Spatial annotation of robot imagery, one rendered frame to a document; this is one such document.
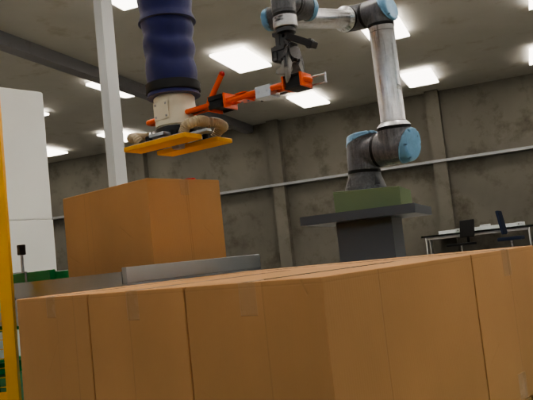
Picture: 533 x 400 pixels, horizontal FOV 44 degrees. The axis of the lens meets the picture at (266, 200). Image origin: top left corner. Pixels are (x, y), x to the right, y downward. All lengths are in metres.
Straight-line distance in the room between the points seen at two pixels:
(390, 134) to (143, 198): 1.09
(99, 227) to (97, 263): 0.15
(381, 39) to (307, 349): 1.98
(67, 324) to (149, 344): 0.37
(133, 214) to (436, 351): 1.51
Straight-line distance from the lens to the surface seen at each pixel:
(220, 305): 1.42
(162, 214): 2.67
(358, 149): 3.03
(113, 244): 2.82
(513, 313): 1.93
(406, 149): 2.92
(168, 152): 2.86
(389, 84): 2.99
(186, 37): 2.80
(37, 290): 3.03
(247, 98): 2.53
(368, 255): 2.95
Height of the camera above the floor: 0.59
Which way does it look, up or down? 5 degrees up
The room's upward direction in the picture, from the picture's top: 6 degrees counter-clockwise
